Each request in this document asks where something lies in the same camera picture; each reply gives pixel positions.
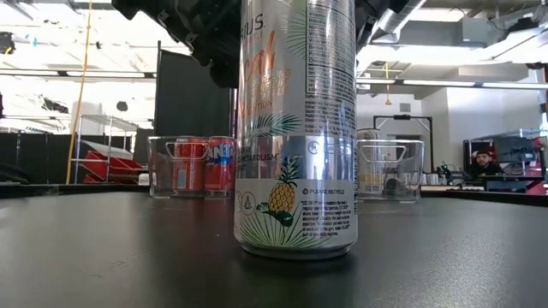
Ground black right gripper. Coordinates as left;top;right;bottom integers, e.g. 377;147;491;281
354;0;411;49

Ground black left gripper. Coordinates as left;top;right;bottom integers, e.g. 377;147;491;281
188;0;241;89

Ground red Fanta can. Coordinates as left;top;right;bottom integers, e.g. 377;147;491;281
204;136;237;193
171;137;208;193

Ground white Celsius energy can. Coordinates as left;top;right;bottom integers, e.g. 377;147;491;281
233;0;359;261
356;127;384;198

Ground black folding partition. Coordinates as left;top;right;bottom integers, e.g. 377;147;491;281
153;40;240;139

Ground ceiling light strip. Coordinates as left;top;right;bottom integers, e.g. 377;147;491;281
355;78;548;90

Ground clear plastic bin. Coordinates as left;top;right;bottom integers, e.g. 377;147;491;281
147;135;238;199
355;139;426;203

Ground red storage bins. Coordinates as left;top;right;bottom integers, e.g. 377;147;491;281
80;149;146;185

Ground person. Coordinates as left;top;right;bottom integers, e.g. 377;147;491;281
468;148;505;177

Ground metal shelf unit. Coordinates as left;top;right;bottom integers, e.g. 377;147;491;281
463;129;548;196

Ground silver ventilation duct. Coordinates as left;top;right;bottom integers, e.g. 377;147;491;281
367;0;429;46

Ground black metal frame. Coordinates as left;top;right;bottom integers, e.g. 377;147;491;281
372;113;434;172

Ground metal wire rack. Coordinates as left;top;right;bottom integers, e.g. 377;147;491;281
70;113;141;186

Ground yellow cable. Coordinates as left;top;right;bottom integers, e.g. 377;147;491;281
65;0;93;186

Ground black low partition wall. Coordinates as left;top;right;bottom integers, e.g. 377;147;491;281
0;131;156;186

